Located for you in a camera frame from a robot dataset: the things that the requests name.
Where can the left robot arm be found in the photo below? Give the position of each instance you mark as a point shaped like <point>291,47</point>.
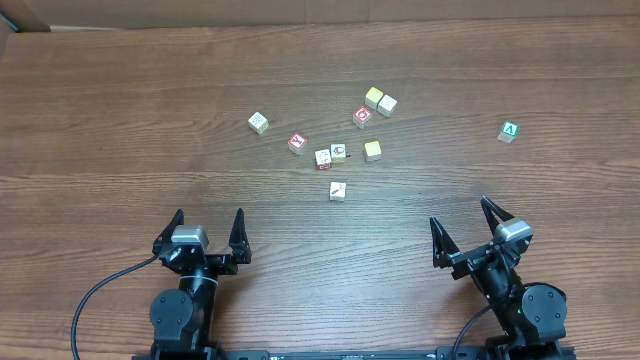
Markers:
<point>182,316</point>

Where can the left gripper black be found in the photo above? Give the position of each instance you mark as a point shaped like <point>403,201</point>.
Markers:
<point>201,256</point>

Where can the red circle wooden block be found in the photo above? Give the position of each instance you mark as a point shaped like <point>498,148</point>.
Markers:
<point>361,116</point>

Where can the white wooden block upper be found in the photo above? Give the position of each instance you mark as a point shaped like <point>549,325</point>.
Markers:
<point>387,105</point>

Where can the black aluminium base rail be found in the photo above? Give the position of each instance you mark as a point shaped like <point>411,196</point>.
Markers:
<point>350,354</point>

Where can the yellow wooden block upper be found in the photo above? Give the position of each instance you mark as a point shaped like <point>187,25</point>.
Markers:
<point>373,97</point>

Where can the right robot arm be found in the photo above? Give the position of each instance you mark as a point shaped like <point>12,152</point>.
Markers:
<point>532,315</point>

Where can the red picture wooden block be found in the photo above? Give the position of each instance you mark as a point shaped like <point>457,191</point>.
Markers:
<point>323,159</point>

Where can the yellow wooden block centre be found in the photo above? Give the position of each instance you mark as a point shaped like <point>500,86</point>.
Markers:
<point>373,151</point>

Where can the green V wooden block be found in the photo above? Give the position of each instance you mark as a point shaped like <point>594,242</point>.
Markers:
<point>509,132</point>

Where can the hammer picture wooden block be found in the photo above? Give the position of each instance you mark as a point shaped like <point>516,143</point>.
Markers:
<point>337,191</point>

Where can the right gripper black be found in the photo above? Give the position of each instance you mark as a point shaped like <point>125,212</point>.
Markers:
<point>480,255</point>

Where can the brown animal wooden block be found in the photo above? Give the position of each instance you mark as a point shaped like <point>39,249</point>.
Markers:
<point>338,153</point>

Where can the yellow wooden block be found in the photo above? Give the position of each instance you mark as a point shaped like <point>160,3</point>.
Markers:
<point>373,151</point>
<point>373,97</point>

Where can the dotted pattern wooden block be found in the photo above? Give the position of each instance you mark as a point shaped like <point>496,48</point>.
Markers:
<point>258,122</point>

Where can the red Y wooden block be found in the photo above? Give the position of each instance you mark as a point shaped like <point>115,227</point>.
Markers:
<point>297,143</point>

